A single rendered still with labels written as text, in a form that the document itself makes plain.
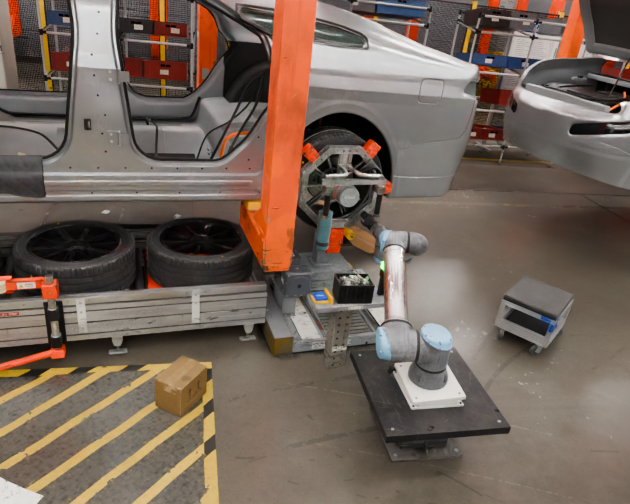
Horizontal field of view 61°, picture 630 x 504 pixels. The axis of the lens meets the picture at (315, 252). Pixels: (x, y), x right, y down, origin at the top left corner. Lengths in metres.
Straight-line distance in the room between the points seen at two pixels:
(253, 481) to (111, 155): 1.88
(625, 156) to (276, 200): 3.19
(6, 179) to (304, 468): 2.14
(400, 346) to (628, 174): 3.17
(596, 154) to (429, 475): 3.26
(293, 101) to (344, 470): 1.77
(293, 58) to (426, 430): 1.80
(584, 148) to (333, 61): 2.59
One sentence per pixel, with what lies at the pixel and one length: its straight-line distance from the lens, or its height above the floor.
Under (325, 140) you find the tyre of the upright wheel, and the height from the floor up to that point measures 1.14.
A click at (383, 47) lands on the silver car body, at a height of 1.70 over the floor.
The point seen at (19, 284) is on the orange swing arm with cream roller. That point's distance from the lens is 3.10.
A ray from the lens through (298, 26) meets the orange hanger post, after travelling 2.68.
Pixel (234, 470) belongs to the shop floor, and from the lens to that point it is 2.64.
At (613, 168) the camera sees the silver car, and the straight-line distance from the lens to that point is 5.15.
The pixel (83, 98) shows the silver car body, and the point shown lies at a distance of 3.18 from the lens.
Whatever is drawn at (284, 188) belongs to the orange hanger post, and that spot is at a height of 1.02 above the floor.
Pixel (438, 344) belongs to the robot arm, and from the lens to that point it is 2.50.
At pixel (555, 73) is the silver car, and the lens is 6.56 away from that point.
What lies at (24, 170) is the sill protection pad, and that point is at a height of 0.93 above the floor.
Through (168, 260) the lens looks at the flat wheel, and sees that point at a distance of 3.21.
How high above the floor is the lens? 1.98
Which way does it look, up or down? 26 degrees down
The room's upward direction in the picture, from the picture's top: 7 degrees clockwise
